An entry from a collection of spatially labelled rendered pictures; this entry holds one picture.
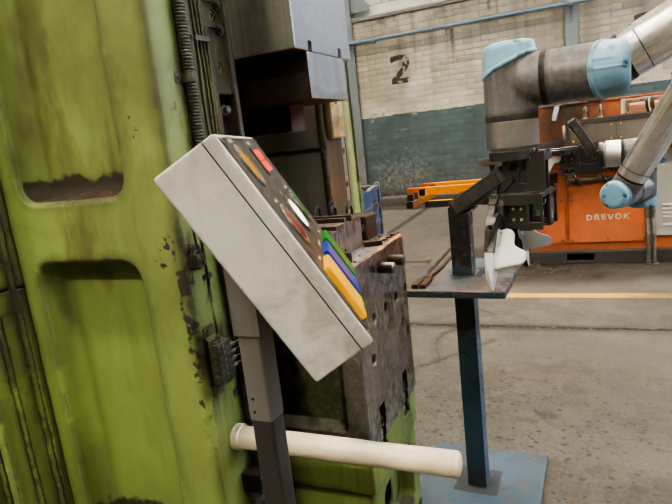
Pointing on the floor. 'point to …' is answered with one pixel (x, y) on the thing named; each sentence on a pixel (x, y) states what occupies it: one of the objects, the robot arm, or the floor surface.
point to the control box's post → (267, 417)
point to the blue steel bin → (371, 198)
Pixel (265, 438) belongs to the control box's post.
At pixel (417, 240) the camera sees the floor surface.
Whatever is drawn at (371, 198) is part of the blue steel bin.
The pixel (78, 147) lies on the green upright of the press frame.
